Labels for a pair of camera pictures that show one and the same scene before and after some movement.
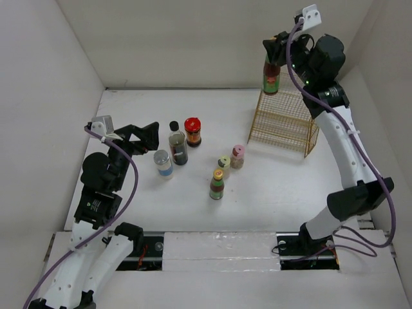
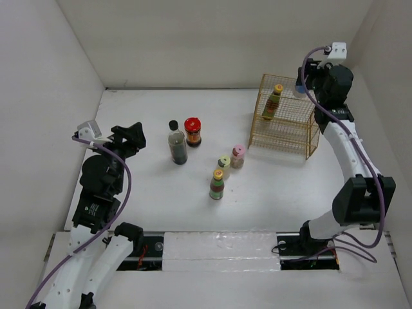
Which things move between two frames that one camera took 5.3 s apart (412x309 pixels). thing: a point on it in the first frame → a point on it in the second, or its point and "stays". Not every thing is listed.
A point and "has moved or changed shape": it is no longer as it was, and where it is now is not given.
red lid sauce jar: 192,128 stays
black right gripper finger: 276,51 → 299,79
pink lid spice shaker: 237,159 stays
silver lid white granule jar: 165,167 has moved or changed shape
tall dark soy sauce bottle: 177,143 stays
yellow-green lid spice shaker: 224,162 stays
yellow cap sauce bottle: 217,185 stays
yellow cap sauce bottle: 271,76 → 273,102
